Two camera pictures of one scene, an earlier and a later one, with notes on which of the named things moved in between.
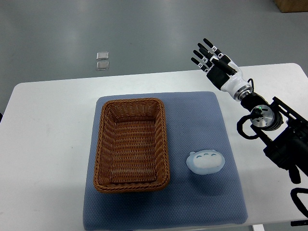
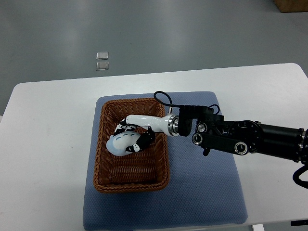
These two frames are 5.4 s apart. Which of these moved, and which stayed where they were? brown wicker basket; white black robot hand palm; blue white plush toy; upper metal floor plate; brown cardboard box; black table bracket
Moved: blue white plush toy; white black robot hand palm
Stayed: black table bracket; brown cardboard box; upper metal floor plate; brown wicker basket
